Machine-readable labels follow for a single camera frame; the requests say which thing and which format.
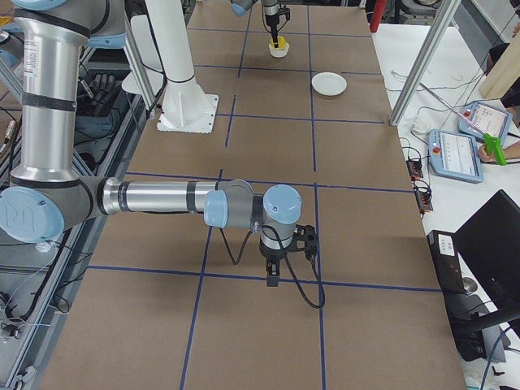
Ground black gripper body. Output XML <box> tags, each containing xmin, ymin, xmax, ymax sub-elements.
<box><xmin>260</xmin><ymin>245</ymin><xmax>286</xmax><ymax>268</ymax></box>
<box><xmin>264</xmin><ymin>12</ymin><xmax>280</xmax><ymax>29</ymax></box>

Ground yellow lemon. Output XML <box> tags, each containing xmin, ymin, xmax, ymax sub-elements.
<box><xmin>269</xmin><ymin>36</ymin><xmax>287</xmax><ymax>50</ymax></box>

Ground white bowl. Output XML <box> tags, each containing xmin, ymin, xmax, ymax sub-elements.
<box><xmin>268</xmin><ymin>41</ymin><xmax>290</xmax><ymax>59</ymax></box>

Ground white round plate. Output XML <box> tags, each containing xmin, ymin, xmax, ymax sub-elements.
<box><xmin>311</xmin><ymin>72</ymin><xmax>348</xmax><ymax>97</ymax></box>

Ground person hand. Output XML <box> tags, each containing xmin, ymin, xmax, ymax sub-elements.
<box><xmin>478</xmin><ymin>145</ymin><xmax>496</xmax><ymax>163</ymax></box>

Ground blue tape grid lines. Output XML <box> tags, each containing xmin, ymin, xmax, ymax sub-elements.
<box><xmin>87</xmin><ymin>6</ymin><xmax>443</xmax><ymax>390</ymax></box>

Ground red fire extinguisher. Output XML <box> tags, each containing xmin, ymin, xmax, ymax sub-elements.
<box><xmin>370</xmin><ymin>0</ymin><xmax>387</xmax><ymax>33</ymax></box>

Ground near orange circuit board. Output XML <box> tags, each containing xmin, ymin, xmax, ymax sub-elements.
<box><xmin>412</xmin><ymin>180</ymin><xmax>433</xmax><ymax>215</ymax></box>

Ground orange circuit board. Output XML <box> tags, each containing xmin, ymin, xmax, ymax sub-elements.
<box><xmin>412</xmin><ymin>180</ymin><xmax>433</xmax><ymax>215</ymax></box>
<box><xmin>405</xmin><ymin>147</ymin><xmax>423</xmax><ymax>180</ymax></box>

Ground far orange circuit board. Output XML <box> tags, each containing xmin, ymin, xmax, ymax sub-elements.
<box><xmin>405</xmin><ymin>147</ymin><xmax>423</xmax><ymax>180</ymax></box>

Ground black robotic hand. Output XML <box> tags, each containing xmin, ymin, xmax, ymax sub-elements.
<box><xmin>77</xmin><ymin>73</ymin><xmax>120</xmax><ymax>117</ymax></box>

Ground near teach pendant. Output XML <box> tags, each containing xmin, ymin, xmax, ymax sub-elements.
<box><xmin>428</xmin><ymin>129</ymin><xmax>483</xmax><ymax>183</ymax></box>

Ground teach pendant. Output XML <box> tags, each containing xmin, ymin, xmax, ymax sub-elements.
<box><xmin>428</xmin><ymin>129</ymin><xmax>483</xmax><ymax>183</ymax></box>
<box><xmin>461</xmin><ymin>102</ymin><xmax>513</xmax><ymax>145</ymax></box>

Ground black computer box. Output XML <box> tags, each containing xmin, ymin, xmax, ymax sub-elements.
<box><xmin>427</xmin><ymin>230</ymin><xmax>506</xmax><ymax>362</ymax></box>

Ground far teach pendant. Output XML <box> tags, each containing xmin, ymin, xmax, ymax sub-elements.
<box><xmin>461</xmin><ymin>102</ymin><xmax>513</xmax><ymax>145</ymax></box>

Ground wooden board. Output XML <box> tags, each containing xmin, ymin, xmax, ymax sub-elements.
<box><xmin>479</xmin><ymin>24</ymin><xmax>519</xmax><ymax>99</ymax></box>

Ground green plastic tool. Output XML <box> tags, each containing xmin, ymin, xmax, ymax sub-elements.
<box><xmin>483</xmin><ymin>133</ymin><xmax>507</xmax><ymax>166</ymax></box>

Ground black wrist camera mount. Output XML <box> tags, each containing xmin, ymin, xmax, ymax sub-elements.
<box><xmin>278</xmin><ymin>5</ymin><xmax>291</xmax><ymax>21</ymax></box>
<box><xmin>288</xmin><ymin>224</ymin><xmax>319</xmax><ymax>267</ymax></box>

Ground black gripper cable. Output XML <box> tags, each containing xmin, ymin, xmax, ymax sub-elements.
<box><xmin>218</xmin><ymin>226</ymin><xmax>326</xmax><ymax>310</ymax></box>

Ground white pedestal column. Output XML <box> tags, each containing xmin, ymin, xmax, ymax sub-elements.
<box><xmin>131</xmin><ymin>1</ymin><xmax>219</xmax><ymax>134</ymax></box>

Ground aluminium frame post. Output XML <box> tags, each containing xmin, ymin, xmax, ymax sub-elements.
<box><xmin>389</xmin><ymin>0</ymin><xmax>461</xmax><ymax>126</ymax></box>

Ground aluminium side rail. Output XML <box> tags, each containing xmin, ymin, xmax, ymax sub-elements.
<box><xmin>0</xmin><ymin>93</ymin><xmax>147</xmax><ymax>390</ymax></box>

